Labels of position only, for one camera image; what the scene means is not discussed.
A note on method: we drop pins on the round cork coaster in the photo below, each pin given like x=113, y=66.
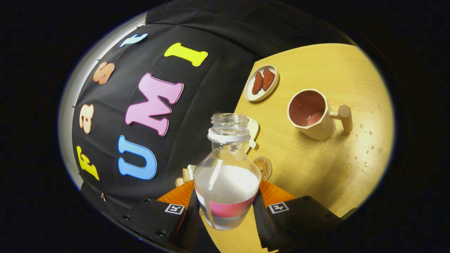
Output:
x=264, y=168

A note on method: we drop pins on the clear juice bottle pink label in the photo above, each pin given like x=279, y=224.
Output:
x=226, y=182

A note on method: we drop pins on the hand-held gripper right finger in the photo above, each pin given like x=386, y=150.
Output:
x=262, y=225

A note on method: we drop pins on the white toaster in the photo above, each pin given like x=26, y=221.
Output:
x=192, y=170

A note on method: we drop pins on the wooden table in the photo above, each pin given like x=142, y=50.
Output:
x=316, y=172

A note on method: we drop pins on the white divided dish with seeds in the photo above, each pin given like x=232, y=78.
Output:
x=253, y=128

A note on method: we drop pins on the white round plate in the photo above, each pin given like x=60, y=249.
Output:
x=250, y=94

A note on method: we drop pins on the red sausage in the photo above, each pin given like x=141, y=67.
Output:
x=257, y=83
x=268, y=79

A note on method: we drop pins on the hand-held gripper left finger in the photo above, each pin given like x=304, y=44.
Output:
x=191, y=228

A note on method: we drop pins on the black backdrop cloth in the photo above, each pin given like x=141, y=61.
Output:
x=211, y=88

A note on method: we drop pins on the toast slice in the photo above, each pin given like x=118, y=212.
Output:
x=179, y=182
x=185, y=175

